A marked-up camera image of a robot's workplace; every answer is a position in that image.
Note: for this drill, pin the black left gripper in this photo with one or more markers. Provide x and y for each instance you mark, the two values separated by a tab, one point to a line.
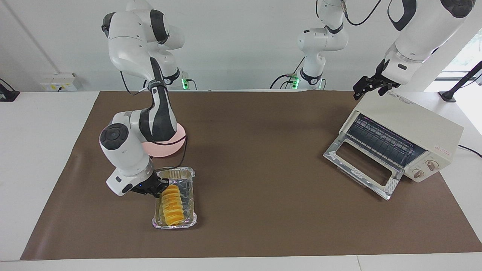
378	81

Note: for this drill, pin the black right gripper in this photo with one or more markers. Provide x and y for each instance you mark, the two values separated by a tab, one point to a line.
148	186

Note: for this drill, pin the golden bread loaf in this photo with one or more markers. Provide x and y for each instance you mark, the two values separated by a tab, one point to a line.
173	207

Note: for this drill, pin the aluminium foil tray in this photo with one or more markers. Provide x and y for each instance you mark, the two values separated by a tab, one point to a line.
189	199

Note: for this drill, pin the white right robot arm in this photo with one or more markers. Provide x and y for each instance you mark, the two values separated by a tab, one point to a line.
124	150

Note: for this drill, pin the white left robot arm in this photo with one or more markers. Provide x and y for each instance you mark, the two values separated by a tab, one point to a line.
425	26

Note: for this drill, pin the metal oven rack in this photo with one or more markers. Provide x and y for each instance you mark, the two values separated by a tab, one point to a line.
380	141

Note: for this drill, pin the cream toaster oven body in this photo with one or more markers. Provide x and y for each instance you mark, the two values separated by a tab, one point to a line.
414	120

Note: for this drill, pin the glass oven door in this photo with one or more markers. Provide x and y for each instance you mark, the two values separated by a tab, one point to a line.
331	156

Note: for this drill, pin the cream oven knob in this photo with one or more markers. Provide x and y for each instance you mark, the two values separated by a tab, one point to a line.
432	165
418	173

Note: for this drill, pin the pink round plate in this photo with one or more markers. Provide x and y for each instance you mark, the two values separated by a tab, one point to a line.
165	149

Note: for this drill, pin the brown table mat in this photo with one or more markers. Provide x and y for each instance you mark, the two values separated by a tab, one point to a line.
263	210

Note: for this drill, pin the black table clamp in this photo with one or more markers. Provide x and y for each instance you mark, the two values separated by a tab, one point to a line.
7	95

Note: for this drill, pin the black camera stand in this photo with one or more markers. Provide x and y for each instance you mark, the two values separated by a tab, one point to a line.
461	83

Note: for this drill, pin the white wall socket box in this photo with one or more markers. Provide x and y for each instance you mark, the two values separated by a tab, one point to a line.
58	83

